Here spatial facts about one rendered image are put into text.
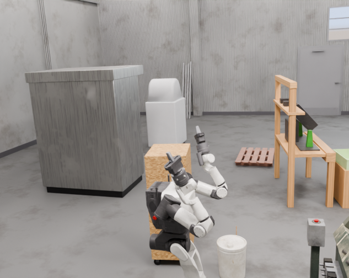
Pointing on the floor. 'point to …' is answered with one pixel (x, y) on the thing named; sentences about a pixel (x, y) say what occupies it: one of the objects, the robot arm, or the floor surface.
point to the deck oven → (88, 129)
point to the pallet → (255, 156)
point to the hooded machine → (165, 112)
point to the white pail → (231, 256)
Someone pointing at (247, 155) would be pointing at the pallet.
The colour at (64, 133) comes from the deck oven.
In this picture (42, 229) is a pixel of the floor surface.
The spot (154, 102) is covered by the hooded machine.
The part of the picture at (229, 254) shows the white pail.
